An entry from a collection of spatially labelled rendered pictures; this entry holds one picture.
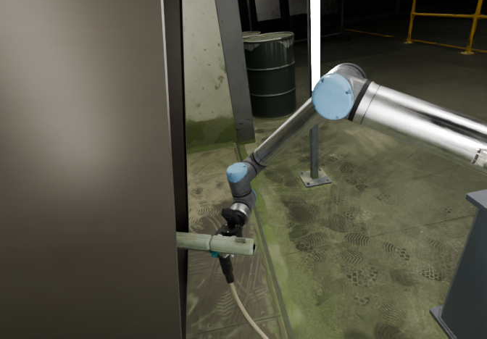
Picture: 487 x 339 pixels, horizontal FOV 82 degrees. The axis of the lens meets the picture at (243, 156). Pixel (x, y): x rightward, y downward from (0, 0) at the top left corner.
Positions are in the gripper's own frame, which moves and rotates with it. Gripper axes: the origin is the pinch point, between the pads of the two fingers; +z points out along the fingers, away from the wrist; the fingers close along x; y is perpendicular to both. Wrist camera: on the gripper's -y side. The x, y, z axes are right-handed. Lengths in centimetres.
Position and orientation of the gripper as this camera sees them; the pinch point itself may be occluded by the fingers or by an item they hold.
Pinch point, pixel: (220, 251)
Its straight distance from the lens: 103.1
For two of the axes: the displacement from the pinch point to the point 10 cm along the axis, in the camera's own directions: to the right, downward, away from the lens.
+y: 1.2, 8.8, 4.6
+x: -9.6, -0.2, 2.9
